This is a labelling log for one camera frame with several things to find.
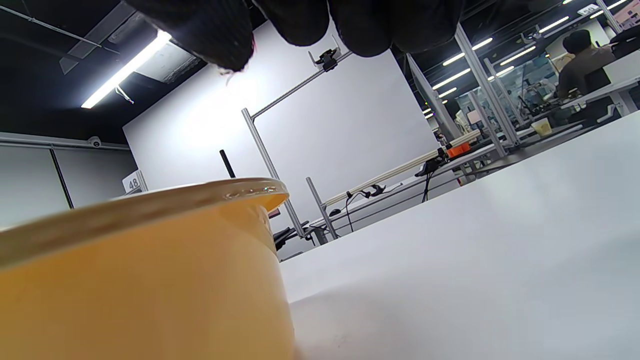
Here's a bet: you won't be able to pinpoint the white desk with metal legs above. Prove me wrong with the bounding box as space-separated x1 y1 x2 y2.
305 160 463 246

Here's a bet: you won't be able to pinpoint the black clamp bracket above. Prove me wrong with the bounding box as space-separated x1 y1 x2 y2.
315 48 338 72

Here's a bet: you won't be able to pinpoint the short black rod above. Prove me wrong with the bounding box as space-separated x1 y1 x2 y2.
220 149 236 179

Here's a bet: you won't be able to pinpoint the person's right hand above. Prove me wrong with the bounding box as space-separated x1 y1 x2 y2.
122 0 466 73

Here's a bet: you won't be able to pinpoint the row of ceiling light strips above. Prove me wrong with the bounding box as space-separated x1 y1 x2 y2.
422 0 631 118

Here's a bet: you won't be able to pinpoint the white number sign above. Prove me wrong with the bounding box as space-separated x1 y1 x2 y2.
122 170 148 195

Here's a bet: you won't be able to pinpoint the aluminium partition posts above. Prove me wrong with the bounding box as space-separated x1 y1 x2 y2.
406 22 523 148

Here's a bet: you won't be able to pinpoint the aluminium frame with crossbar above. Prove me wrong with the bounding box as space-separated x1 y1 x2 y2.
241 50 351 238

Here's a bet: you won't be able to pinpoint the yellow plastic basin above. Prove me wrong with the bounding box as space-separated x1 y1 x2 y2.
0 177 296 360

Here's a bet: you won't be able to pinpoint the long bright ceiling lamp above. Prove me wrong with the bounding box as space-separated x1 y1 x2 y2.
81 30 172 109

